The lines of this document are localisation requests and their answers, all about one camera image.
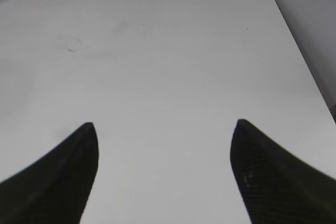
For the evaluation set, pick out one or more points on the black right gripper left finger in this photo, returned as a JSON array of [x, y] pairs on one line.
[[55, 188]]

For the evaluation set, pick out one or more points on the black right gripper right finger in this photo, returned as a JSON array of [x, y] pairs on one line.
[[276, 186]]

